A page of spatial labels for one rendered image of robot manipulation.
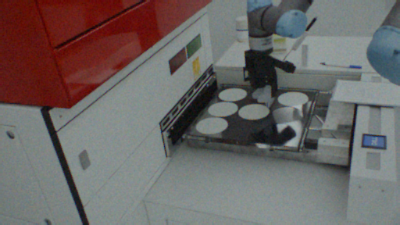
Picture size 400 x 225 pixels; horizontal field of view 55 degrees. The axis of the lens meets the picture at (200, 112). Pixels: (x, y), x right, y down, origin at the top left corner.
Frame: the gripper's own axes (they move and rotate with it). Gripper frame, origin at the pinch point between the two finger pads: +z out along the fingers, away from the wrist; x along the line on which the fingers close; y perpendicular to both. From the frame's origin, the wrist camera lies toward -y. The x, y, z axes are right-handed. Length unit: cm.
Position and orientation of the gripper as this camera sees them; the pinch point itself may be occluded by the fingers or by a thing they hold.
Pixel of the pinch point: (269, 103)
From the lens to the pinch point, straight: 131.0
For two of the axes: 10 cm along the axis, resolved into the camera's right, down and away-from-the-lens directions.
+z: 1.2, 8.7, 4.8
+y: -9.3, 2.8, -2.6
